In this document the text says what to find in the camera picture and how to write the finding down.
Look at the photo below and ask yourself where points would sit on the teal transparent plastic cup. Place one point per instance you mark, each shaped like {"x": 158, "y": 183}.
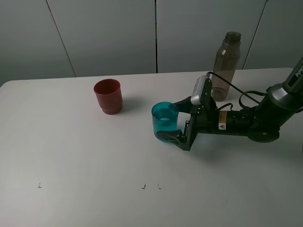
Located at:
{"x": 164, "y": 117}

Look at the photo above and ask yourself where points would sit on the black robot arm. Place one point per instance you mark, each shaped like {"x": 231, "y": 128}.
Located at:
{"x": 260, "y": 123}

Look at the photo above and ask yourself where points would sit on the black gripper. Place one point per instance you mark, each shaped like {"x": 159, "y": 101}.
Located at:
{"x": 203, "y": 119}

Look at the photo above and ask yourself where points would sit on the smoky transparent water bottle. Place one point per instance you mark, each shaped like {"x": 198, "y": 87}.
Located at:
{"x": 226, "y": 61}

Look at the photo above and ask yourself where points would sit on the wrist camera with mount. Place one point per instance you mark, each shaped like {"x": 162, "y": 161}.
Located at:
{"x": 197, "y": 93}

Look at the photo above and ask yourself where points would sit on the red plastic cup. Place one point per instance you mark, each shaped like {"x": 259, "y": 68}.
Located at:
{"x": 109, "y": 96}

